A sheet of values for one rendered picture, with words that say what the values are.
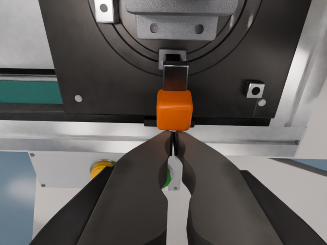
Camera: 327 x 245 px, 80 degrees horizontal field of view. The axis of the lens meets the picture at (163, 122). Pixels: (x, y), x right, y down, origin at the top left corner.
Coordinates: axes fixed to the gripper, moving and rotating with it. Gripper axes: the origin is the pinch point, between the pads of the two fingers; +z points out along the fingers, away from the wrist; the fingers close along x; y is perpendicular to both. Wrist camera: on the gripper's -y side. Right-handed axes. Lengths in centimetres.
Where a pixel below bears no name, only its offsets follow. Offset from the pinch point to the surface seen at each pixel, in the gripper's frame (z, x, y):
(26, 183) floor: 107, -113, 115
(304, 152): 20.6, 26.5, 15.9
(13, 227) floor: 107, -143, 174
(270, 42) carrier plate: 9.5, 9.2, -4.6
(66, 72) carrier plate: 9.5, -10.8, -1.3
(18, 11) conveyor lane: 14.9, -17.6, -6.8
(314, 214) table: 21, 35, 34
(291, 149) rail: 10.5, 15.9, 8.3
